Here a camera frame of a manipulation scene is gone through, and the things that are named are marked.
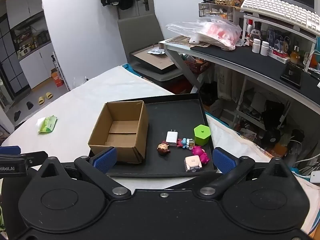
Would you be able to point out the pink toy figure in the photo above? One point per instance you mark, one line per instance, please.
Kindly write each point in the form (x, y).
(200, 153)

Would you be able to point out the white desk shelf riser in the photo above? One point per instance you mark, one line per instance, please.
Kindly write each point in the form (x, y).
(275, 21)

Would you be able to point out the panda figure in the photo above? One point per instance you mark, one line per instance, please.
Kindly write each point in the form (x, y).
(256, 31)

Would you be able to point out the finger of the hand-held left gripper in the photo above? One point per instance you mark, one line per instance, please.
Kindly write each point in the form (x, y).
(10, 150)

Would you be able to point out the amber perfume bottle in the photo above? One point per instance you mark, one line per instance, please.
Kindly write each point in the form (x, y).
(295, 56)

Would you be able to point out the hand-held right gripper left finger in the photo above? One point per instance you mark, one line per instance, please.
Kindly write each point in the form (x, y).
(105, 159)

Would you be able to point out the green hexagonal container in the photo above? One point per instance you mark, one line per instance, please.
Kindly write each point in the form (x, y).
(202, 135)

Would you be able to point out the yellow slipper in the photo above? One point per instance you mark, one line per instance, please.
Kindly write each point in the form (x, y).
(41, 100)
(49, 95)

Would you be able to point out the orange box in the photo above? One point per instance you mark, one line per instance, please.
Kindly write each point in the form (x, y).
(58, 80)

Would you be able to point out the black tray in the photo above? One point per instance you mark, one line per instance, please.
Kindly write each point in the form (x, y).
(175, 115)

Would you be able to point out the white pill bottle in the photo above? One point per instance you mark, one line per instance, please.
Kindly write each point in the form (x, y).
(256, 46)
(264, 48)

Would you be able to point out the grey chair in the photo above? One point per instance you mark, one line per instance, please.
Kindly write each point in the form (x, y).
(140, 32)

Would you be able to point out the green tissue pack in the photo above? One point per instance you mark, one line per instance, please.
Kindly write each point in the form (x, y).
(47, 125)

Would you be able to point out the small blue pink figurine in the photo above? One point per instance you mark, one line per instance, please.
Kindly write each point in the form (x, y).
(185, 142)

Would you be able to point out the printed paper sheet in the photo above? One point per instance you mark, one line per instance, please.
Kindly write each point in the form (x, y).
(156, 51)

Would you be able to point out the brown-haired doll figurine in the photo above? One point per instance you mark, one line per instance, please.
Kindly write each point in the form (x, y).
(163, 150)

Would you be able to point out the white keyboard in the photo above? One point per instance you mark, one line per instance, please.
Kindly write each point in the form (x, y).
(275, 10)

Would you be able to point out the red storage basket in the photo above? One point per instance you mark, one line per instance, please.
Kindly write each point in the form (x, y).
(197, 66)

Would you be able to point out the black top desk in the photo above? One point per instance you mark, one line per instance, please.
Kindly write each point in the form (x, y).
(250, 57)

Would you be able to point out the white wall charger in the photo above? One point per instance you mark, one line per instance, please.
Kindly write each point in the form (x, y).
(171, 139)

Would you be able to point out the black slipper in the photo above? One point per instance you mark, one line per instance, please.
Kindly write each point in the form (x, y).
(17, 115)
(30, 105)

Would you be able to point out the clear plastic bag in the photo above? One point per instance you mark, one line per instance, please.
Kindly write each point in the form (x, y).
(212, 33)

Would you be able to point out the red white flat box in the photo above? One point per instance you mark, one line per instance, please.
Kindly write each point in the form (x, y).
(278, 55)

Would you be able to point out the small drawer organizer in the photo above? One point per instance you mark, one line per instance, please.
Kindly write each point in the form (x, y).
(215, 12)

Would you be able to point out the white grey toy block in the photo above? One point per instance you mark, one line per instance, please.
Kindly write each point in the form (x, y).
(193, 163)

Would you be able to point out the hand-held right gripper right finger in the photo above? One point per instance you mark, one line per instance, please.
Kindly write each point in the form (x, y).
(223, 160)

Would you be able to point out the brown cardboard box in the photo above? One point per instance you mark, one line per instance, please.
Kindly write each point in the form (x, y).
(140, 130)

